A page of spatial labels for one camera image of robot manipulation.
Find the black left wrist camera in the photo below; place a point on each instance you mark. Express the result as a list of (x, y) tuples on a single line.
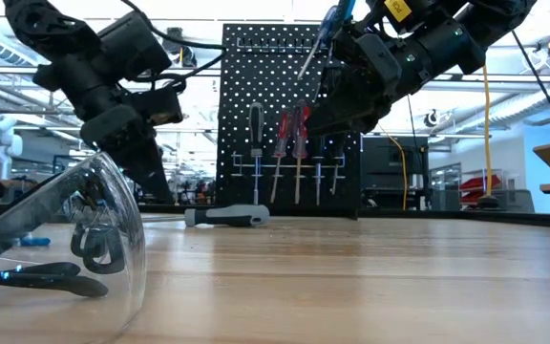
[(108, 124)]

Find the black metal peg board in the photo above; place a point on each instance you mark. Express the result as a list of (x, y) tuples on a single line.
[(275, 67)]

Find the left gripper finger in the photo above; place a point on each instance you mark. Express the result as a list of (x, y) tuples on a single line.
[(129, 162), (153, 162)]

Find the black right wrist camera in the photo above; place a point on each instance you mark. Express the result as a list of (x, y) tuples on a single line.
[(375, 64)]

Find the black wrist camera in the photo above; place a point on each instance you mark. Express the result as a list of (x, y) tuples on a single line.
[(108, 124), (375, 64)]

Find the red storage bin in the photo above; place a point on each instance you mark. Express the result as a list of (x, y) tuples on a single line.
[(482, 182), (471, 197)]

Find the silver multi-hook tool rail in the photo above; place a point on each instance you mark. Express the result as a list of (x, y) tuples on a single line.
[(275, 47)]

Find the glass door cabinet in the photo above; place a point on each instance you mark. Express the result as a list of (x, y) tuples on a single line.
[(444, 186)]

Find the black cabinet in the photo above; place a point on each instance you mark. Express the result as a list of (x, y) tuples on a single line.
[(389, 172)]

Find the yellow label tag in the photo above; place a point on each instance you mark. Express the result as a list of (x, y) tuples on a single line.
[(397, 9)]

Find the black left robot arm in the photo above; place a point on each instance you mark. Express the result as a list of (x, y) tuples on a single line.
[(65, 62)]

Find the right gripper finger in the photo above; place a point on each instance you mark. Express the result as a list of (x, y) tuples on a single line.
[(337, 83), (351, 114)]

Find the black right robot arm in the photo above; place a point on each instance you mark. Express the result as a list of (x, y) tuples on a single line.
[(494, 19)]

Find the grey storage bin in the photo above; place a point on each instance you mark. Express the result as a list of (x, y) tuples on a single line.
[(516, 200)]

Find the black aluminium table frame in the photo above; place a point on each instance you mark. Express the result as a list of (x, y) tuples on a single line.
[(542, 219)]

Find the clear safety glasses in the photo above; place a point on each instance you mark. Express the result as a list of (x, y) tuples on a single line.
[(41, 210)]

